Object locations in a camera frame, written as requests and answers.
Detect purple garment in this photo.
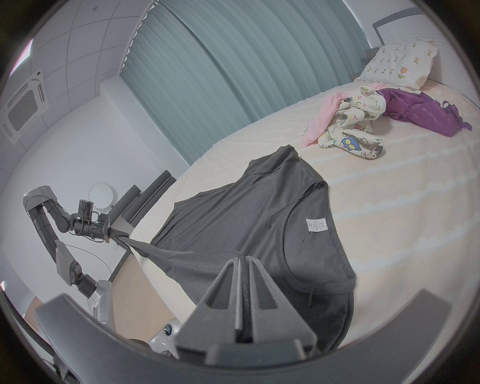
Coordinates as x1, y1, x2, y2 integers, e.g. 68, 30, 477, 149
380, 88, 473, 137

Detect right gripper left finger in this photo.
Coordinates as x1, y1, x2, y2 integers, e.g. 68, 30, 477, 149
175, 257, 243, 366

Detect pink garment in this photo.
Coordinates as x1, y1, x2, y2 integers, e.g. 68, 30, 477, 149
302, 90, 355, 147

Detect bed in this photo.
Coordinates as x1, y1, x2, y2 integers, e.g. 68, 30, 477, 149
109, 7, 480, 353

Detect white printed garment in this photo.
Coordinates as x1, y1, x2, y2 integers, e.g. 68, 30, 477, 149
318, 85, 387, 160

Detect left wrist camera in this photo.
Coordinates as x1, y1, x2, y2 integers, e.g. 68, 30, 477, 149
77, 200, 95, 223

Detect black T-shirt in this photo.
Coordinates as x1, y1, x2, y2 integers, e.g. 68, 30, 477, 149
129, 144, 357, 355

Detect white ceiling air conditioner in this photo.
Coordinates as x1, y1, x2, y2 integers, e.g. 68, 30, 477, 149
0, 69, 51, 145

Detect blue-green curtain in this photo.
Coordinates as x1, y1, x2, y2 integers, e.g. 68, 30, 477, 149
119, 0, 370, 166

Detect black cable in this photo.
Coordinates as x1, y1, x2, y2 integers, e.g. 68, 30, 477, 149
60, 243, 113, 276

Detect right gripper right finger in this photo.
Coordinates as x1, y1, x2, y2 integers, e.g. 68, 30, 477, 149
244, 256, 317, 364

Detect white printed pillow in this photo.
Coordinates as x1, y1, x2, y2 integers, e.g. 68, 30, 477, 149
354, 40, 439, 91

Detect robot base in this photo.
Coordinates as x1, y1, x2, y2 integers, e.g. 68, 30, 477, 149
86, 279, 181, 361

